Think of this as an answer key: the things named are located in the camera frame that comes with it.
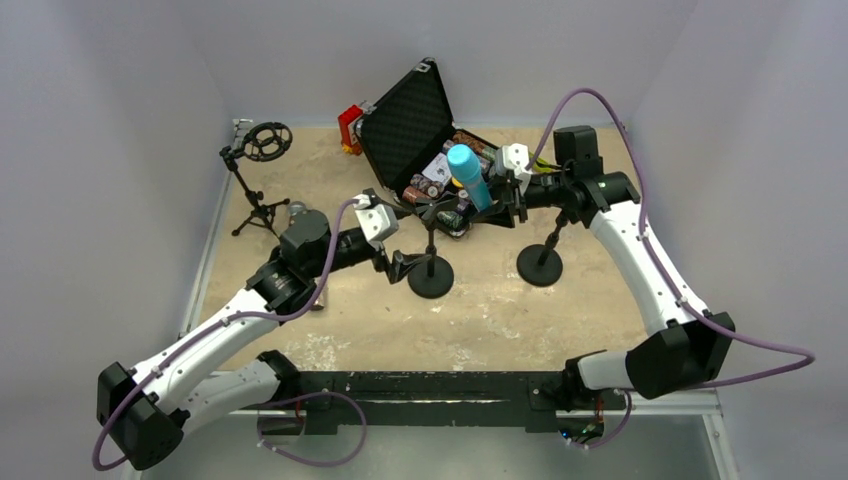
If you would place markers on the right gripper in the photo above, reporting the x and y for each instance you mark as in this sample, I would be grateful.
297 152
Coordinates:
514 201

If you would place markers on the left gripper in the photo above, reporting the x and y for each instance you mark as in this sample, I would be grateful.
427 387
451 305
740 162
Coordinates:
385 262

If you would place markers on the black round-base mic stand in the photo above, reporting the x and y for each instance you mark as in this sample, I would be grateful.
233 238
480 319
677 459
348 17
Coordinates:
434 277

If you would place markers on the blue microphone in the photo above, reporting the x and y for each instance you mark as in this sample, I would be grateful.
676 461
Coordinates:
465 167

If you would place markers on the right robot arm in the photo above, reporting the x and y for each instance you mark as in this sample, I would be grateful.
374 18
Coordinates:
686 342

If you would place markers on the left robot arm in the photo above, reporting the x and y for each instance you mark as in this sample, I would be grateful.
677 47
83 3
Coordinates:
147 410

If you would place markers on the white card deck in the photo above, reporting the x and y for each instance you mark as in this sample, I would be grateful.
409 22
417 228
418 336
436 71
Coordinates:
438 170

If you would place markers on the black poker chip case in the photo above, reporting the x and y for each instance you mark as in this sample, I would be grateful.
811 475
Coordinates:
405 129

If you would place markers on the red microphone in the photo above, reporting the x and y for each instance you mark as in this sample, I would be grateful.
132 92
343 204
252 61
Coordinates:
294 209

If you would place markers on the red toy block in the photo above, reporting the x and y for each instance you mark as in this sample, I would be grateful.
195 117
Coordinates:
346 122

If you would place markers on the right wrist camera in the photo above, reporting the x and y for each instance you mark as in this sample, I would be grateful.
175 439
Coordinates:
515 159

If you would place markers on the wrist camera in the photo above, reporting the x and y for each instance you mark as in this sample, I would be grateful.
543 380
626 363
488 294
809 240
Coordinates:
515 159
377 220

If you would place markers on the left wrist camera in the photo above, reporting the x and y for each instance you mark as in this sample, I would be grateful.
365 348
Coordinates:
377 220

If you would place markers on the tripod stand with shock mount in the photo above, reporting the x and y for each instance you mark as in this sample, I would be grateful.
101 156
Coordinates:
256 145

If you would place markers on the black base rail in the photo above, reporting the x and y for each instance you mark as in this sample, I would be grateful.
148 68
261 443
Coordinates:
535 401

